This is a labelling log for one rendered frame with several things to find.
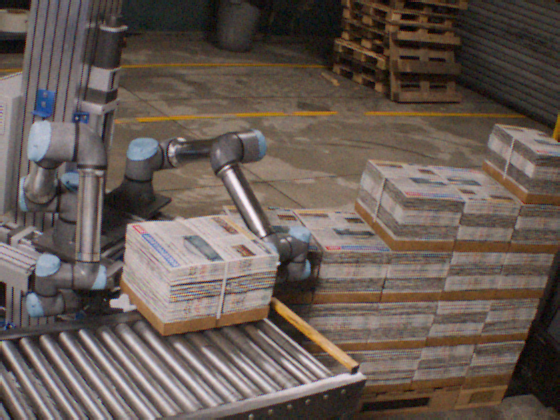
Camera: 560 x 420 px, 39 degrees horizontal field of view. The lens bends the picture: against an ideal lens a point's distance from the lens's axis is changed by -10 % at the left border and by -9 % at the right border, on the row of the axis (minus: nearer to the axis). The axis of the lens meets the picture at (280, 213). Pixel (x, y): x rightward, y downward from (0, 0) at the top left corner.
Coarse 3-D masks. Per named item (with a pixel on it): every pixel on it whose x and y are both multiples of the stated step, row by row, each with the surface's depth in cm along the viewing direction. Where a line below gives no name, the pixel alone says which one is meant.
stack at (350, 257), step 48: (336, 240) 323; (288, 288) 315; (336, 288) 322; (384, 288) 331; (432, 288) 338; (480, 288) 347; (336, 336) 332; (384, 336) 340; (432, 336) 349; (384, 384) 353
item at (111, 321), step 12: (132, 312) 250; (48, 324) 232; (60, 324) 234; (72, 324) 236; (84, 324) 237; (96, 324) 239; (108, 324) 241; (132, 324) 246; (0, 336) 220; (12, 336) 222; (24, 336) 223; (36, 336) 226; (60, 348) 233; (24, 360) 227; (48, 360) 232
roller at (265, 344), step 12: (240, 324) 259; (252, 324) 259; (252, 336) 255; (264, 336) 254; (264, 348) 250; (276, 348) 248; (276, 360) 246; (288, 360) 244; (288, 372) 241; (300, 372) 239
